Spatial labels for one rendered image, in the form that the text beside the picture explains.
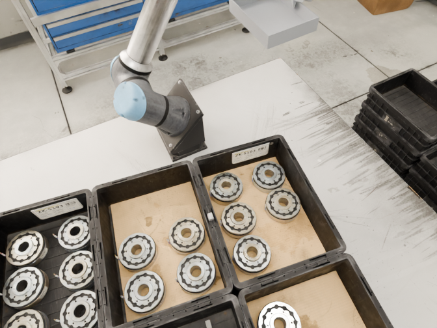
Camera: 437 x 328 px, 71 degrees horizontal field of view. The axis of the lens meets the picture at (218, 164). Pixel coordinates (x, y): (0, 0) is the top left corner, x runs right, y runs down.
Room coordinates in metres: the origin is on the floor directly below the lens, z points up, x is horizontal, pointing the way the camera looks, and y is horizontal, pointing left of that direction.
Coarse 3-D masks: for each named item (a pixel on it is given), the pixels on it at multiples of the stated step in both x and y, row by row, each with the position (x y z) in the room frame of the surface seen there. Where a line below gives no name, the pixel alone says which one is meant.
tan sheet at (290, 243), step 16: (272, 160) 0.58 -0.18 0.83; (208, 176) 0.53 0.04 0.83; (240, 176) 0.53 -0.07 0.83; (208, 192) 0.48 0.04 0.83; (256, 192) 0.47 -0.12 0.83; (256, 208) 0.41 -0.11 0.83; (256, 224) 0.36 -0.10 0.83; (272, 224) 0.36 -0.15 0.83; (288, 224) 0.35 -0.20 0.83; (304, 224) 0.35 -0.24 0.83; (224, 240) 0.31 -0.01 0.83; (272, 240) 0.31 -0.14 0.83; (288, 240) 0.30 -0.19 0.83; (304, 240) 0.30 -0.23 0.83; (272, 256) 0.26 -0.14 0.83; (288, 256) 0.26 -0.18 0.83; (304, 256) 0.26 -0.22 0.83; (240, 272) 0.22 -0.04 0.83
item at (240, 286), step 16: (240, 144) 0.58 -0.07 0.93; (256, 144) 0.58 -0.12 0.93; (288, 144) 0.57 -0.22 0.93; (304, 176) 0.45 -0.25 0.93; (208, 208) 0.37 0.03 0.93; (320, 208) 0.35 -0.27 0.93; (336, 240) 0.26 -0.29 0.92; (224, 256) 0.24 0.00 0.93; (272, 272) 0.19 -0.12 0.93; (288, 272) 0.19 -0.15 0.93; (240, 288) 0.16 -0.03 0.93
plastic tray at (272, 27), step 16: (240, 0) 1.15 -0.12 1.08; (256, 0) 1.18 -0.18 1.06; (272, 0) 1.17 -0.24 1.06; (288, 0) 1.12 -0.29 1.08; (240, 16) 1.05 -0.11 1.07; (256, 16) 1.07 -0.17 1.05; (272, 16) 1.07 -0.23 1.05; (288, 16) 1.06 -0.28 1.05; (304, 16) 1.03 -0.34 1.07; (256, 32) 0.95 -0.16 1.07; (272, 32) 0.97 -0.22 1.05; (288, 32) 0.92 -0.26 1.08; (304, 32) 0.95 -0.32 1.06
